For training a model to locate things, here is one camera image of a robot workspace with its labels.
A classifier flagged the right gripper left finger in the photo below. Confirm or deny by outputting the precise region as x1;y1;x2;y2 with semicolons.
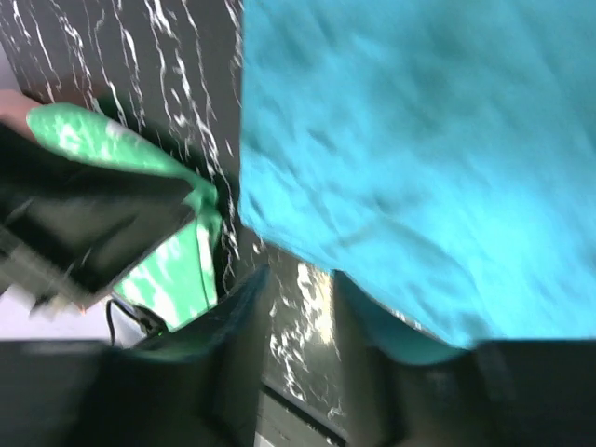
1;266;269;446

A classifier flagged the green tie-dye cloth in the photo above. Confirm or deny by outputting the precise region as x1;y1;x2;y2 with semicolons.
27;103;223;331

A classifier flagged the teal satin napkin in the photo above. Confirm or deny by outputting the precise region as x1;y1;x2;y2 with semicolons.
239;1;595;365

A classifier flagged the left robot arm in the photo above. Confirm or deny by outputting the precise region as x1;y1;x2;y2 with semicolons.
1;126;196;308

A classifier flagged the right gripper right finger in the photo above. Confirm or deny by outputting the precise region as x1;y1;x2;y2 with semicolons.
332;273;595;446

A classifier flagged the black marble pattern mat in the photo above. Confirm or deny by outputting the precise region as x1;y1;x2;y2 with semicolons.
1;1;346;446

